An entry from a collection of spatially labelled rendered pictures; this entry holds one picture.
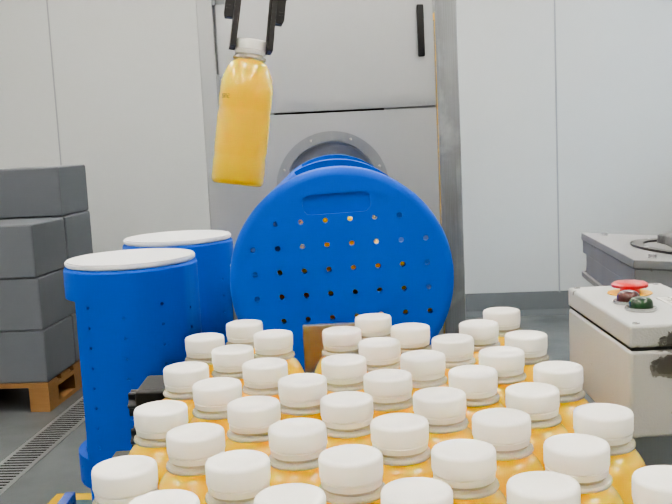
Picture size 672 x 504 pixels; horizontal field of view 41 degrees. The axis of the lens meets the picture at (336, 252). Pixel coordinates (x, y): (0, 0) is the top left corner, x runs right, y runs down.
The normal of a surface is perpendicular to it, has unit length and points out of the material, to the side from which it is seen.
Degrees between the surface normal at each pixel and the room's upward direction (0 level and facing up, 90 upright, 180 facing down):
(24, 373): 90
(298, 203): 90
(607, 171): 90
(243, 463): 0
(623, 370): 90
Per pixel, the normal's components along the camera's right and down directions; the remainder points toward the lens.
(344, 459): -0.05, -0.99
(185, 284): 0.89, 0.01
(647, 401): 0.01, 0.13
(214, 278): 0.73, 0.05
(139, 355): 0.22, 0.11
